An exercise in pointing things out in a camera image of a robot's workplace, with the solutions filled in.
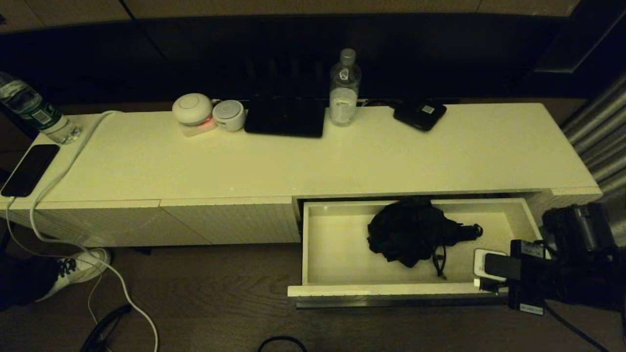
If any black folding umbrella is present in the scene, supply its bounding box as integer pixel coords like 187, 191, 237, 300
367, 197, 484, 268

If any black smartphone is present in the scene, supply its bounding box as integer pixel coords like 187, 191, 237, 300
1, 144, 61, 198

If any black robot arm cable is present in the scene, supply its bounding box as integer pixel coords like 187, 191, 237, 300
543, 301, 612, 352

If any black audio cable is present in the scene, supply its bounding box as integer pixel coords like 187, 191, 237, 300
431, 244, 448, 280

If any small white round speaker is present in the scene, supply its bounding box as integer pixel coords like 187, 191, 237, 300
213, 100, 246, 132

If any clear water bottle grey cap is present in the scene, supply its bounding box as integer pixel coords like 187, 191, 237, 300
329, 48, 363, 127

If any thick white power cord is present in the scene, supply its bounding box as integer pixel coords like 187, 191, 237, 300
30, 110, 160, 352

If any water bottle green label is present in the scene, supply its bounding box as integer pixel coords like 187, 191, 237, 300
0, 71, 83, 145

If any black flat set-top box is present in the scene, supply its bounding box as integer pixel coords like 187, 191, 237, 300
245, 97, 326, 138

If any thin white charging cable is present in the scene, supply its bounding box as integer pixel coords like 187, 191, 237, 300
5, 196, 113, 352

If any white low cabinet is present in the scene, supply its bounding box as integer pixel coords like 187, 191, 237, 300
0, 103, 603, 247

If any white sneaker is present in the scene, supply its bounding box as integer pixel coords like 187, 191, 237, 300
37, 248, 112, 302

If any small black router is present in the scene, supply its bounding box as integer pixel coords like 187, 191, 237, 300
394, 100, 447, 132

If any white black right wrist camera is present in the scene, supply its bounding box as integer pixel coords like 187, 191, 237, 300
473, 248, 514, 294

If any white drawer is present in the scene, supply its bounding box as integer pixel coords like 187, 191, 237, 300
288, 198, 543, 309

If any large white round lamp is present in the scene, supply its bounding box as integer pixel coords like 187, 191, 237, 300
172, 93, 218, 137

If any grey curtain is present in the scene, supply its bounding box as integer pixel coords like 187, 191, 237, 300
560, 73, 626, 247

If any black looped floor cable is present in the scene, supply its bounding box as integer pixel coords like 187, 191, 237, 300
257, 335, 308, 352

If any black coiled cable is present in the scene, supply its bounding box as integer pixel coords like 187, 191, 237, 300
80, 304, 134, 352

